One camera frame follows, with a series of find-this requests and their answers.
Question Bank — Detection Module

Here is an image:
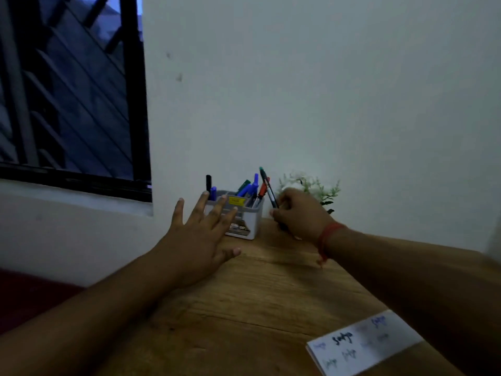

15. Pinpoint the person's left forearm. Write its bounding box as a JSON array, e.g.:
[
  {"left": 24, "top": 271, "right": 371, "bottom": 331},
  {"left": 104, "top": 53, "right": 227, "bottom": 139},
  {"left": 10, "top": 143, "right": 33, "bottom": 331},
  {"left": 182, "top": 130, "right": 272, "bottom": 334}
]
[{"left": 0, "top": 246, "right": 189, "bottom": 376}]

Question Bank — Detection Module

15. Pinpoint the small green artificial plant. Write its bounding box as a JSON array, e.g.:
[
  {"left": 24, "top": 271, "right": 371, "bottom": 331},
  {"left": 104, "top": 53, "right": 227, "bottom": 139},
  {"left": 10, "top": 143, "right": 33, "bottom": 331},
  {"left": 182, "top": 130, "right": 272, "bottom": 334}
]
[{"left": 278, "top": 172, "right": 341, "bottom": 214}]

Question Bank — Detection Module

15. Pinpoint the white notepad with scribbles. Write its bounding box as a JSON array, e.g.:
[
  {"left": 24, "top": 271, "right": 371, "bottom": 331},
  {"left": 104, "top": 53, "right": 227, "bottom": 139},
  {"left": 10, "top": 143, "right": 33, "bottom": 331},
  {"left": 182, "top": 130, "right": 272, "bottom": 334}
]
[{"left": 306, "top": 309, "right": 424, "bottom": 376}]

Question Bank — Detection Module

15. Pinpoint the black pen with green tip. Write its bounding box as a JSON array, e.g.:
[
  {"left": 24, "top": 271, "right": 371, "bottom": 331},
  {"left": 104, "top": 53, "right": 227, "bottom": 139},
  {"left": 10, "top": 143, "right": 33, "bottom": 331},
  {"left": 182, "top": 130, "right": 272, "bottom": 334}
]
[{"left": 259, "top": 167, "right": 291, "bottom": 234}]

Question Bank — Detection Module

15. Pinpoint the black framed window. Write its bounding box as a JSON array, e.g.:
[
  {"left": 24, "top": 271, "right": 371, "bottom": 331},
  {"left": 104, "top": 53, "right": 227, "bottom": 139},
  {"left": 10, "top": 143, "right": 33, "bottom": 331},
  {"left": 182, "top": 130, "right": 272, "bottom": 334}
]
[{"left": 0, "top": 0, "right": 153, "bottom": 203}]

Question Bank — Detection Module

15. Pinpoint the red thread bracelet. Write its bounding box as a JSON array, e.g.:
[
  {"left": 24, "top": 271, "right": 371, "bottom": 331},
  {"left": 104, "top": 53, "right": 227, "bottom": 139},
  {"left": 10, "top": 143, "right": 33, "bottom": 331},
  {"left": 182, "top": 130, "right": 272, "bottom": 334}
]
[{"left": 315, "top": 222, "right": 348, "bottom": 267}]

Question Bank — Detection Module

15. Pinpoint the grey desk pen holder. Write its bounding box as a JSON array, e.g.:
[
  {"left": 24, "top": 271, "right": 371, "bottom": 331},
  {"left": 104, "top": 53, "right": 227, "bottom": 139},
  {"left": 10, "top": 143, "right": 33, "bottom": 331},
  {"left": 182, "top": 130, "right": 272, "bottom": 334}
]
[{"left": 203, "top": 190, "right": 265, "bottom": 241}]

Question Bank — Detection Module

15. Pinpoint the person's right hand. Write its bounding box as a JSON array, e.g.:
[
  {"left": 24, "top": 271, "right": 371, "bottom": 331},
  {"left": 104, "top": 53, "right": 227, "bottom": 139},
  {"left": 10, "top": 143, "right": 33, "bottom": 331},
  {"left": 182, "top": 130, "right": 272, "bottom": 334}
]
[{"left": 269, "top": 187, "right": 337, "bottom": 245}]

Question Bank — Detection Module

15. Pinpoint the person's right forearm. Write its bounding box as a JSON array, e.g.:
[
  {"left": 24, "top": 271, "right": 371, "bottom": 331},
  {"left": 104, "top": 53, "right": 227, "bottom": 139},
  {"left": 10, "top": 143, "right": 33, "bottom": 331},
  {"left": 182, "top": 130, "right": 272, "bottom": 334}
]
[{"left": 322, "top": 227, "right": 501, "bottom": 376}]

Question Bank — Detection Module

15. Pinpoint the person's left hand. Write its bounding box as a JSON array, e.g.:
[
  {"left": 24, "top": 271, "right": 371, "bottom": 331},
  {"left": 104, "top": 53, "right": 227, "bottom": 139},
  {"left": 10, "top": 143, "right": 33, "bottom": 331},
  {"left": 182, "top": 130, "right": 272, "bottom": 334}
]
[{"left": 154, "top": 192, "right": 242, "bottom": 288}]

